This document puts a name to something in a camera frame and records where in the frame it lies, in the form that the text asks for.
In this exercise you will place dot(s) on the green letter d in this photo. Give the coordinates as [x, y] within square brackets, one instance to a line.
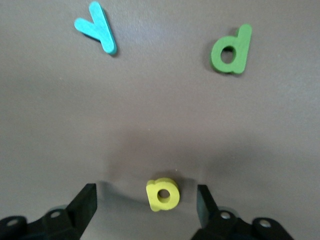
[242, 42]

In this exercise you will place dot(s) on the teal letter y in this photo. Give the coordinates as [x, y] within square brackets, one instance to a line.
[100, 30]

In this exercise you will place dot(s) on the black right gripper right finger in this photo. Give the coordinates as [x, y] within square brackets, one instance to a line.
[220, 225]

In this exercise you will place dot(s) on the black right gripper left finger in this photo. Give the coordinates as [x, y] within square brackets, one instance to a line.
[75, 220]

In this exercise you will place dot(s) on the yellow letter a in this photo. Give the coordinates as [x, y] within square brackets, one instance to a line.
[152, 197]

